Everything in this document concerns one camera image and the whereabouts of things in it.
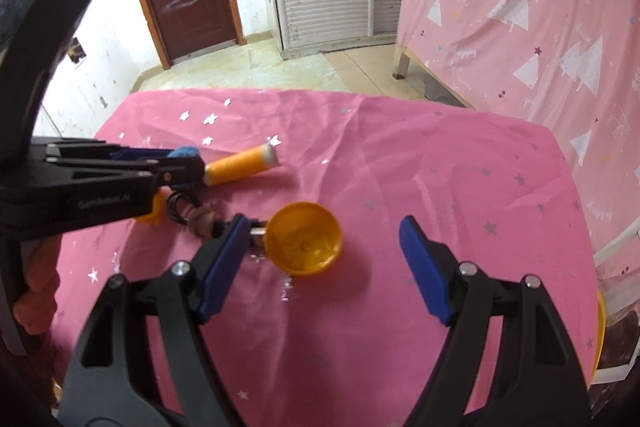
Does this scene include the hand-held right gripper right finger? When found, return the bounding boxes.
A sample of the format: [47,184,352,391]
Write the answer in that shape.
[398,215,593,427]

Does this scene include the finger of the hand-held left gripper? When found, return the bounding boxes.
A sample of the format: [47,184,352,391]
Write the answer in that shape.
[46,158,207,188]
[46,142,202,162]

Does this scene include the black hair tie brown ornament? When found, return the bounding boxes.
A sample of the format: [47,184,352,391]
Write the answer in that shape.
[167,192,222,239]

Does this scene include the person's left hand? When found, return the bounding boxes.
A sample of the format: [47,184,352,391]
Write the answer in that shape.
[14,234,62,336]

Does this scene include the orange plastic bowl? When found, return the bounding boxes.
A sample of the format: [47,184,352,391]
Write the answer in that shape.
[265,202,344,278]

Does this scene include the orange thread spool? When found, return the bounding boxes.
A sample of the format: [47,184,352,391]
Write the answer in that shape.
[202,143,282,188]

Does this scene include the brown tufted leather sofa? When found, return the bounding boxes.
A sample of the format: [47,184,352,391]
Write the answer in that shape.
[597,307,640,368]

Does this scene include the small orange plastic piece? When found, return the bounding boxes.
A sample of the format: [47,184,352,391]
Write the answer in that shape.
[135,187,166,225]

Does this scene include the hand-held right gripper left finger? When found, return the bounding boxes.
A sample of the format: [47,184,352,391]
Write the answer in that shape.
[59,214,251,427]

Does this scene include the pink starry tablecloth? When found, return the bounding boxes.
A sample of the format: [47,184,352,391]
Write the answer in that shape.
[50,89,601,427]

